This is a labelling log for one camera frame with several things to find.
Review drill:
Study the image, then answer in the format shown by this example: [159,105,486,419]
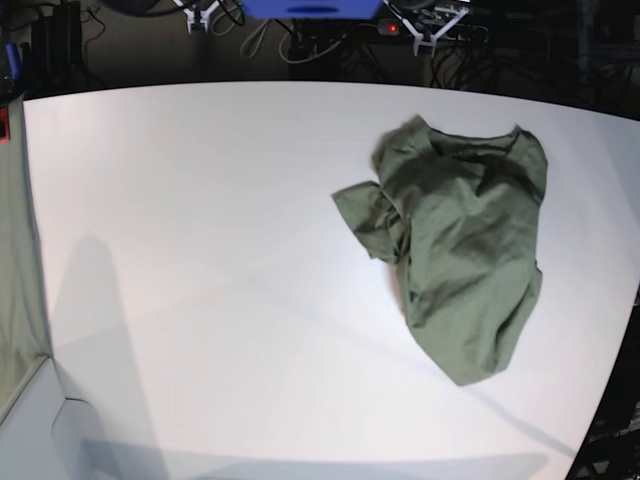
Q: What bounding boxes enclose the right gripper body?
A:
[173,0,220,33]

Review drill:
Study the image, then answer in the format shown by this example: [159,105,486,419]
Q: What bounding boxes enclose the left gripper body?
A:
[387,0,470,56]

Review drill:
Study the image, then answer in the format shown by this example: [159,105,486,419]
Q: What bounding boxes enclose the olive green t-shirt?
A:
[333,116,548,386]

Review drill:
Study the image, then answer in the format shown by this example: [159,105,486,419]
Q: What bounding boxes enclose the black power strip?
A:
[374,18,488,44]

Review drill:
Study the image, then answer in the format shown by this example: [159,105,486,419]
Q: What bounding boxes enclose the blue box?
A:
[241,0,383,20]

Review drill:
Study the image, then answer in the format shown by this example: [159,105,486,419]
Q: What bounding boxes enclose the black case on floor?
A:
[31,1,83,82]

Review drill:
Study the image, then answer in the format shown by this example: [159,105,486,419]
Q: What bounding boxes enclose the red black clamp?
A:
[0,106,10,144]

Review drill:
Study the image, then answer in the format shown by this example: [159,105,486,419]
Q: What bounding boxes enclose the grey curtain cloth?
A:
[1,98,52,417]

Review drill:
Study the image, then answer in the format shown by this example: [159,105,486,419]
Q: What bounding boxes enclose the white looped cable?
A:
[239,19,274,59]

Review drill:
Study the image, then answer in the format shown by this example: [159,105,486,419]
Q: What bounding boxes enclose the blue handled tool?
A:
[4,42,23,82]

